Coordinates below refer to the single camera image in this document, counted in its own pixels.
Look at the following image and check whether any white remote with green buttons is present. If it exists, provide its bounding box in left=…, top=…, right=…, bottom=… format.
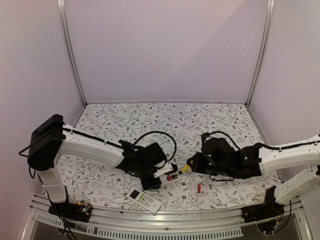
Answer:
left=127, top=188, right=162, bottom=214

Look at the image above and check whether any floral patterned table mat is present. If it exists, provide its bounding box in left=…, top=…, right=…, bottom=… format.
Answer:
left=57, top=103, right=281, bottom=211

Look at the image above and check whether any narrow white remote control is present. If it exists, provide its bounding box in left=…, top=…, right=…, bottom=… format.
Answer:
left=160, top=175, right=181, bottom=187

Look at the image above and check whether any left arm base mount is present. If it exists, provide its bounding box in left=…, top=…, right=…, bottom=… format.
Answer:
left=48, top=200, right=92, bottom=223

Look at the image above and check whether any yellow handled screwdriver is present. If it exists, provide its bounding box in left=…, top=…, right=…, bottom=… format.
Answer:
left=178, top=164, right=192, bottom=175

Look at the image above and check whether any aluminium front rail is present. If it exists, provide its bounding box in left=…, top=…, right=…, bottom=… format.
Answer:
left=21, top=194, right=316, bottom=240

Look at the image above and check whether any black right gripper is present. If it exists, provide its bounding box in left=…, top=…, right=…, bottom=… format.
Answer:
left=187, top=152, right=233, bottom=178

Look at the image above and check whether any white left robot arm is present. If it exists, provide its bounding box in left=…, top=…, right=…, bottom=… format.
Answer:
left=18, top=114, right=173, bottom=217

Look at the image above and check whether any left aluminium corner post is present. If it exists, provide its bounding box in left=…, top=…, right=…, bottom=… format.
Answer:
left=56, top=0, right=88, bottom=108

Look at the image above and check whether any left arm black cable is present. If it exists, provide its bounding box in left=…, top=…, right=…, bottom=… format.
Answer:
left=132, top=131, right=178, bottom=163

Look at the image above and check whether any right aluminium corner post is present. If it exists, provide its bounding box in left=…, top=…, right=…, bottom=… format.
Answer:
left=245, top=0, right=275, bottom=108

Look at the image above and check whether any aluminium corner post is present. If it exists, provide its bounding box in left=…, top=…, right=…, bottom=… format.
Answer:
left=56, top=0, right=88, bottom=108
left=245, top=0, right=275, bottom=108

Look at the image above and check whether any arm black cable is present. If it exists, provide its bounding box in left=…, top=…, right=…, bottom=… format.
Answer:
left=206, top=130, right=246, bottom=151
left=132, top=131, right=178, bottom=163

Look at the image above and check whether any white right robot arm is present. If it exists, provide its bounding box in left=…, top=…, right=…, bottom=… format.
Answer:
left=186, top=132, right=320, bottom=218

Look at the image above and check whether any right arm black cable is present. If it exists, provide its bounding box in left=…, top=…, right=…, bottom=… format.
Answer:
left=206, top=130, right=246, bottom=151

